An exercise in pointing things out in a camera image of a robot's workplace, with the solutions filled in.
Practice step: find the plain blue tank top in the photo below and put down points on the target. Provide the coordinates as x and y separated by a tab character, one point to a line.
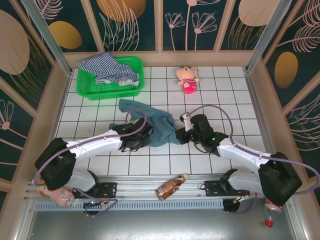
160	125

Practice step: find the blue white striped tank top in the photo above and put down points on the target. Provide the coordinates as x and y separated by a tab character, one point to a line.
105	62

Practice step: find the aluminium frame post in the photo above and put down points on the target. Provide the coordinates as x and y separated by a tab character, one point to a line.
53	42
264	37

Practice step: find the pink plush doll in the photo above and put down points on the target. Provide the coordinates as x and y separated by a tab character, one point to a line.
188	83

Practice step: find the brown drink bottle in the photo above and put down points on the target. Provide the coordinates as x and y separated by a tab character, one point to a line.
168	187

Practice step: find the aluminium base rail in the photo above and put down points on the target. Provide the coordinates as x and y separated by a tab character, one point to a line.
140	190

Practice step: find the pink drink bottle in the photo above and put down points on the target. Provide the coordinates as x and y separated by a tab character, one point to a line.
58	196

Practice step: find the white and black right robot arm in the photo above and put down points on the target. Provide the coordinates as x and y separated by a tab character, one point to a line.
237	152

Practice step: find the clear bottle with red cap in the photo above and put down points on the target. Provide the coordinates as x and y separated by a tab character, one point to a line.
271	210

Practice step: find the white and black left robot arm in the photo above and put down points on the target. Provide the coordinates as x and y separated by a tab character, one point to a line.
95	143

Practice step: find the green plastic basket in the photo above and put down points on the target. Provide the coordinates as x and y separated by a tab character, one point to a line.
110	92

